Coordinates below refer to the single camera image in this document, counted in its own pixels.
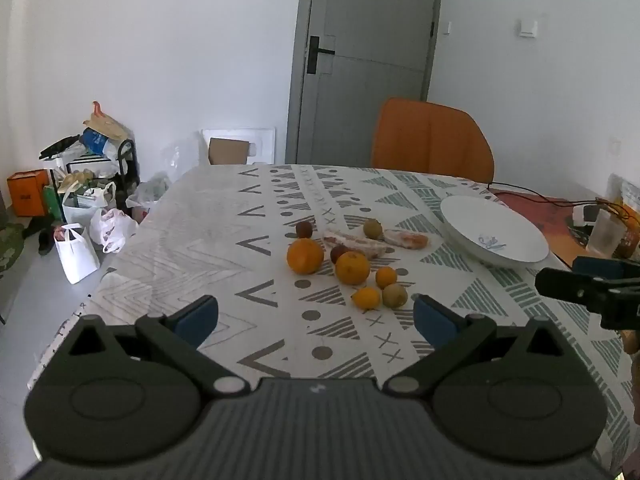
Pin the orange box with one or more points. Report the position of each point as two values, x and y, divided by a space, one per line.
26 192

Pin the white foam board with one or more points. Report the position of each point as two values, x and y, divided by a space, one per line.
262 142

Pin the grey door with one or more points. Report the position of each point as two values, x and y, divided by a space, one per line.
383 49

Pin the large orange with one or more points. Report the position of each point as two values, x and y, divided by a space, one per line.
304 256
352 268

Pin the white ceramic plate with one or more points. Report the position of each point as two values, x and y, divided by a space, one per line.
493 233

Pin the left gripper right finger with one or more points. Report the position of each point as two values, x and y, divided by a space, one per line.
454 340

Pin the brown kiwi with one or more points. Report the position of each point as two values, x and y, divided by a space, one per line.
373 230
394 296

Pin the small red apple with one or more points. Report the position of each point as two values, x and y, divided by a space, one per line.
336 252

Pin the white plastic bag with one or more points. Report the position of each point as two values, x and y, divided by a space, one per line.
111 229

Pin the brown paper bag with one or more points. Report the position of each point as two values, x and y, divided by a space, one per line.
105 125

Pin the patterned white tablecloth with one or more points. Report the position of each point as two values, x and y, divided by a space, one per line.
225 231

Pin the white light switch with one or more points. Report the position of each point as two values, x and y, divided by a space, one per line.
528 28

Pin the cardboard box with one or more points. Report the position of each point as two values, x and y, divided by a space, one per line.
228 151

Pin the red orange table mat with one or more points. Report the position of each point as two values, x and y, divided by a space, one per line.
551 215

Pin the clear plastic cup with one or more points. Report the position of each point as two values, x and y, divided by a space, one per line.
606 235

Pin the dark red small fruit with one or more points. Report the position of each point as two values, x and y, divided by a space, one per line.
304 229

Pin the black metal rack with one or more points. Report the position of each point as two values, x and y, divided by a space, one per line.
127 178

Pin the white power adapter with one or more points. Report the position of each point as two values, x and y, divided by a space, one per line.
578 215

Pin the small mandarin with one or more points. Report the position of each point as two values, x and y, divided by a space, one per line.
385 276
366 298

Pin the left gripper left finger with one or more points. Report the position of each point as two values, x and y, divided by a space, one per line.
175 340

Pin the black door handle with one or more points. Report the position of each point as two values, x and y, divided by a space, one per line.
314 50

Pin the white paper bag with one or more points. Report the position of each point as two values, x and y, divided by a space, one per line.
76 252

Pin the snack bag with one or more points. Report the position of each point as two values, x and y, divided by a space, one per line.
624 193

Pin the orange chair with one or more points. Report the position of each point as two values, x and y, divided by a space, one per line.
431 139

